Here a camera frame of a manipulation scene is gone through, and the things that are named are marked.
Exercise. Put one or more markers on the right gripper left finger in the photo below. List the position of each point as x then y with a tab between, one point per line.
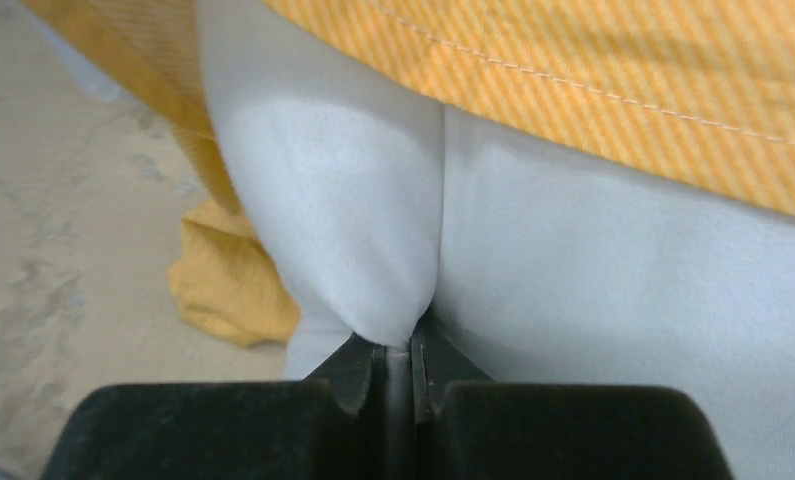
319	427

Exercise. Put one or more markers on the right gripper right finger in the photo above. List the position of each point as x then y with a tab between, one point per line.
469	426

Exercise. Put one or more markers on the white pillow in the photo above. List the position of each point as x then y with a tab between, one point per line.
543	263

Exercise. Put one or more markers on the yellow printed pillowcase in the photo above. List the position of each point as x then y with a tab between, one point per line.
699	92

